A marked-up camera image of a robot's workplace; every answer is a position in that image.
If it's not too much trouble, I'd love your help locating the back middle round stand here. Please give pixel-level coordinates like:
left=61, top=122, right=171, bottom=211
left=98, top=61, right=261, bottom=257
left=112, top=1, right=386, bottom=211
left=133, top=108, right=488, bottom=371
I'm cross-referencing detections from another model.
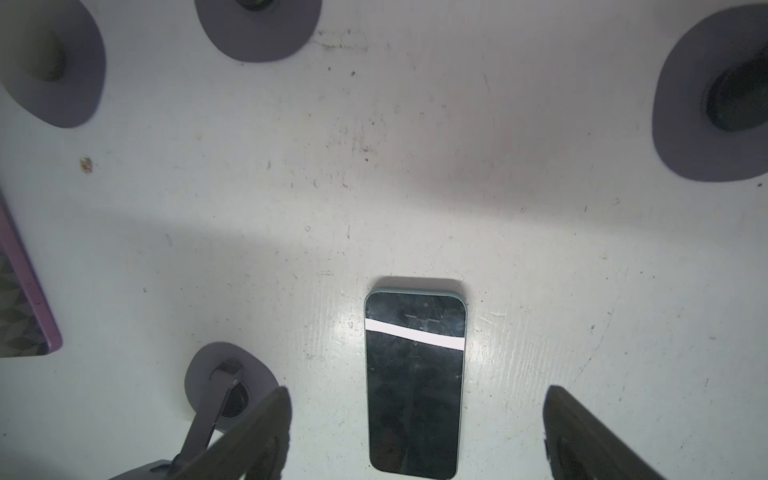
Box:
left=194, top=0, right=322, bottom=63

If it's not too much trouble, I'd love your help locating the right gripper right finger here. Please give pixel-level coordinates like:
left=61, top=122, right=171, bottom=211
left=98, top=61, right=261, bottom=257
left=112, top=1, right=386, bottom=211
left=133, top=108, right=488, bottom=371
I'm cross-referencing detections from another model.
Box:
left=543, top=385, right=663, bottom=480

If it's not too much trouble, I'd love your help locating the purple edged phone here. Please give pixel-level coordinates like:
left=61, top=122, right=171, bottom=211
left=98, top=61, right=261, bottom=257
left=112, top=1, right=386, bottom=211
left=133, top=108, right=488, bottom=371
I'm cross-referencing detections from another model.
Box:
left=1, top=200, right=63, bottom=358

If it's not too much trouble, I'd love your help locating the round stand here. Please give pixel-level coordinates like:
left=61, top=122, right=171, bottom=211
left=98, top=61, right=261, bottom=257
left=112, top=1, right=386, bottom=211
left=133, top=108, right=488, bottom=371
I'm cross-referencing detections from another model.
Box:
left=1, top=1, right=106, bottom=129
left=652, top=3, right=767, bottom=183
left=194, top=0, right=322, bottom=63
left=118, top=342, right=278, bottom=479

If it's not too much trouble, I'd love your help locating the front centre round stand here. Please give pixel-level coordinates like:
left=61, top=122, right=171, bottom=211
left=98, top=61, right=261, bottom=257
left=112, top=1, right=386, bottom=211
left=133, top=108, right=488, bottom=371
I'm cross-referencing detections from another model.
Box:
left=118, top=342, right=278, bottom=479

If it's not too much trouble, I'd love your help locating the black phone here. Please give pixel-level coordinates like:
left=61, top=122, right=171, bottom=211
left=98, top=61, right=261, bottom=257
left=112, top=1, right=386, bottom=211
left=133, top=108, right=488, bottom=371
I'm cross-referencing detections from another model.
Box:
left=364, top=289, right=467, bottom=479

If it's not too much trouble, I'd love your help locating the back right round stand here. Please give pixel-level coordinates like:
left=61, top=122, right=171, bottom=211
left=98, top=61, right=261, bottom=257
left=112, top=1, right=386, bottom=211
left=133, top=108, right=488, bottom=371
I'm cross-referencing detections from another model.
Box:
left=652, top=3, right=767, bottom=183

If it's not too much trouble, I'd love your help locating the back left round stand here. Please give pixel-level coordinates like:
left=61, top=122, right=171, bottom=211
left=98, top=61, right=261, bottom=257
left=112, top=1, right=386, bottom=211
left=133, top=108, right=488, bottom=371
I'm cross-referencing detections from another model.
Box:
left=1, top=1, right=106, bottom=129

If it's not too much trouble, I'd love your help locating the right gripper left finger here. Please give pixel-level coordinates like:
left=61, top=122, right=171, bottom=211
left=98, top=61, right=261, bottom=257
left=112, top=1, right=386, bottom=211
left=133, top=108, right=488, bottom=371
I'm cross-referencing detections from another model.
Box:
left=173, top=386, right=292, bottom=480

